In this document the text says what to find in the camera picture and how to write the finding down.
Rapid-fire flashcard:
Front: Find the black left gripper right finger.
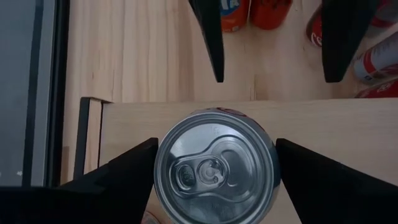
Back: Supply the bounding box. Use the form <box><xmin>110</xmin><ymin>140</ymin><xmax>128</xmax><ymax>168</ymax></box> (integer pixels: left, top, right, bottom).
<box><xmin>275</xmin><ymin>138</ymin><xmax>377</xmax><ymax>224</ymax></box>

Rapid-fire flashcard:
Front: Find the wooden shelf black metal frame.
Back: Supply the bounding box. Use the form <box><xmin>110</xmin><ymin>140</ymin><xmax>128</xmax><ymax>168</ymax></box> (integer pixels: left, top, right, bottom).
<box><xmin>73</xmin><ymin>96</ymin><xmax>398</xmax><ymax>224</ymax></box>

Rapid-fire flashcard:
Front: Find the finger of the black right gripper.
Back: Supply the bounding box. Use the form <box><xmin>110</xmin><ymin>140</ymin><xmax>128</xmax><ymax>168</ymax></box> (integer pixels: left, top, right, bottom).
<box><xmin>321</xmin><ymin>0</ymin><xmax>379</xmax><ymax>83</ymax></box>
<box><xmin>188</xmin><ymin>0</ymin><xmax>225</xmax><ymax>83</ymax></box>

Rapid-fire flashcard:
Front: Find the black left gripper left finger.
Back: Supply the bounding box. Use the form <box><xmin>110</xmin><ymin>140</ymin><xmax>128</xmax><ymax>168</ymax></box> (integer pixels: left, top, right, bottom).
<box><xmin>60</xmin><ymin>138</ymin><xmax>159</xmax><ymax>224</ymax></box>

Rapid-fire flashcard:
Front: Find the red Coca-Cola can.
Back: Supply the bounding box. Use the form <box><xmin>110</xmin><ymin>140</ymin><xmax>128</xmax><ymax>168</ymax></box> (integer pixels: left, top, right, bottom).
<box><xmin>305</xmin><ymin>4</ymin><xmax>326</xmax><ymax>48</ymax></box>

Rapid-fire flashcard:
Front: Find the orange Fanta can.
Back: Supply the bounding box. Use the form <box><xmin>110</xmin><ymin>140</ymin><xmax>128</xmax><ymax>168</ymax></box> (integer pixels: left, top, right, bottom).
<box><xmin>219</xmin><ymin>0</ymin><xmax>251</xmax><ymax>33</ymax></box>
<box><xmin>249</xmin><ymin>0</ymin><xmax>294</xmax><ymax>31</ymax></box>

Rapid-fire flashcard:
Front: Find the Star Wars Coca-Cola can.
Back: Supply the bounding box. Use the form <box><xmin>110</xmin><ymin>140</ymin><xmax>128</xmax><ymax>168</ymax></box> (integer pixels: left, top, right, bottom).
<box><xmin>354</xmin><ymin>78</ymin><xmax>398</xmax><ymax>100</ymax></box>

